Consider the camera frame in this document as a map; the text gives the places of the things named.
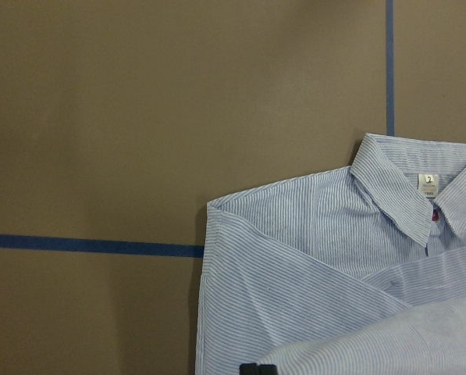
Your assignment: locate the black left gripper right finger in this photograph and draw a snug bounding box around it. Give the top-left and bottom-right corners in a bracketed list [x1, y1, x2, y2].
[258, 364, 278, 375]

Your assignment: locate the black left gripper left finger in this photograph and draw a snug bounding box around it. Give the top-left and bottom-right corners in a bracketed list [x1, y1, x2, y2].
[239, 363, 259, 375]

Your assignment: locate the light blue striped shirt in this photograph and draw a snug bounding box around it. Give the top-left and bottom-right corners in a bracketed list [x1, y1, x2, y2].
[195, 134, 466, 374]

